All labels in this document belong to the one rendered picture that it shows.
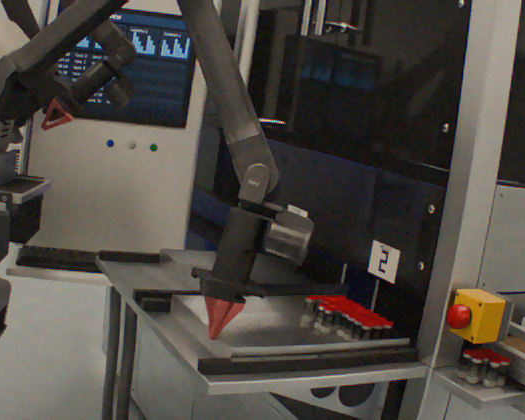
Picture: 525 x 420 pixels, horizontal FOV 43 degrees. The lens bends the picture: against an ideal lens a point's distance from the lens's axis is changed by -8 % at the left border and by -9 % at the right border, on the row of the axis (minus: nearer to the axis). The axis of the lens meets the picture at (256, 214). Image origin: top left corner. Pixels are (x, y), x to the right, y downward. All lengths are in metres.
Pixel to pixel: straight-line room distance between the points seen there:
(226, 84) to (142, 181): 0.87
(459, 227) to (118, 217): 1.06
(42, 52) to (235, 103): 0.35
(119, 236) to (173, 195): 0.19
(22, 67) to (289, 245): 0.54
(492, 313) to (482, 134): 0.29
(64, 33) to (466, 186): 0.71
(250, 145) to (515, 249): 0.51
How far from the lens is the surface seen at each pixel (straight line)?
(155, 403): 2.50
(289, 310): 1.39
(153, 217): 1.95
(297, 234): 1.03
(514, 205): 1.23
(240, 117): 1.08
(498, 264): 1.24
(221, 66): 1.11
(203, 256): 1.66
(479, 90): 1.15
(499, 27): 1.17
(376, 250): 1.33
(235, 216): 1.04
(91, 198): 1.92
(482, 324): 1.11
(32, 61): 1.21
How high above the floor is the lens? 1.28
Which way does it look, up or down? 9 degrees down
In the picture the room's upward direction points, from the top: 8 degrees clockwise
